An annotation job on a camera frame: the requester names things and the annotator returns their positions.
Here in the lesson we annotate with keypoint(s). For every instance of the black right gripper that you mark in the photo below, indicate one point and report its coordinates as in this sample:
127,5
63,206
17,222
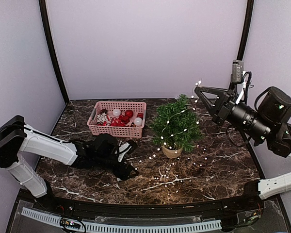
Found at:
223,93

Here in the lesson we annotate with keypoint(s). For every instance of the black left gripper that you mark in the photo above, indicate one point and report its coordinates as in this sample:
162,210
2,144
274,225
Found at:
124,175

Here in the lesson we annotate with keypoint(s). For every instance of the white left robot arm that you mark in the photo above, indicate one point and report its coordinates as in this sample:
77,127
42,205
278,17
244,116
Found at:
16,136

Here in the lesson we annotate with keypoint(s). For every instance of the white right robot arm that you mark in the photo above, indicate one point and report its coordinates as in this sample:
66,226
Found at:
265,188

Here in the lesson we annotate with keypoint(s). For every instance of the beige tree pot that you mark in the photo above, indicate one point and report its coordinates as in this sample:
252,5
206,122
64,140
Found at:
171,153

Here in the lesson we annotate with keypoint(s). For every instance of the small green christmas tree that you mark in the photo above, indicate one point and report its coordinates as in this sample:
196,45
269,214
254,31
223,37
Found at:
176,125

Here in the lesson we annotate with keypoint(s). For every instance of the white ball ornament right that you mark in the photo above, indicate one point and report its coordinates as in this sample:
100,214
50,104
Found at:
138,121

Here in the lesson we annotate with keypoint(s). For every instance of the white ball ornament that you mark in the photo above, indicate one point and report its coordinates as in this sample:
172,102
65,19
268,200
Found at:
116,112
138,121

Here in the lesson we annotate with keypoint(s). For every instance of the pink plastic basket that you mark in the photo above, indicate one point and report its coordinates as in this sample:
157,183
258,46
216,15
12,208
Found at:
121,126

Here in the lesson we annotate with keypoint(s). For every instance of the red ball ornament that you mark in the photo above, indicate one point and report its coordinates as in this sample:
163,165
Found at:
129,113

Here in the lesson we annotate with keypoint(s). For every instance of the white snowflake ornament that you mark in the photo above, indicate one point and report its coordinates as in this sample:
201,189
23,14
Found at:
102,118

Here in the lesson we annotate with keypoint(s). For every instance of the white slotted cable duct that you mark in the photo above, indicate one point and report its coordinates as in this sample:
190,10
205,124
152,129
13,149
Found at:
83,226

